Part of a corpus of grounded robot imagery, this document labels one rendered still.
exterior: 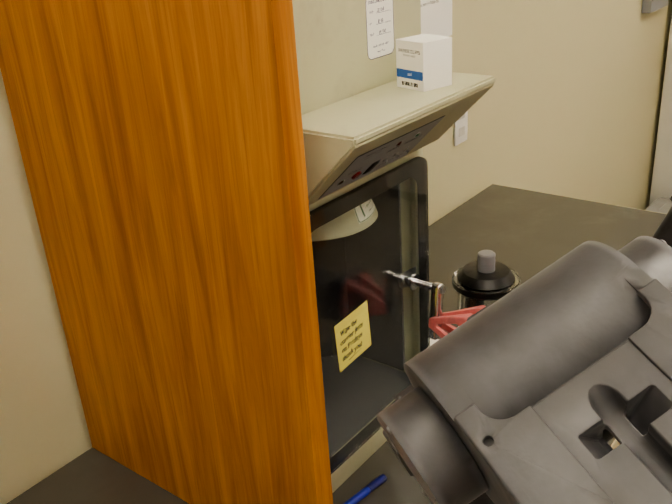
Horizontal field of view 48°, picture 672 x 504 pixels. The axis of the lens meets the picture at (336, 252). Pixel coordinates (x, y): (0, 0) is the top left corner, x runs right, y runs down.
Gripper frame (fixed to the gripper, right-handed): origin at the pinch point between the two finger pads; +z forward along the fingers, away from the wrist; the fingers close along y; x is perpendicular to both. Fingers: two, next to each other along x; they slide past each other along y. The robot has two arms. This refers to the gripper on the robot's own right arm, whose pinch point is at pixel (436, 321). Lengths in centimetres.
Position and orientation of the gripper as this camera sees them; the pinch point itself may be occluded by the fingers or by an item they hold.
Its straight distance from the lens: 116.4
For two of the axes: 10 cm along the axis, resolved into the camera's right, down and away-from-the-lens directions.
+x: -0.1, 9.5, 3.2
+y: -6.1, 2.4, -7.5
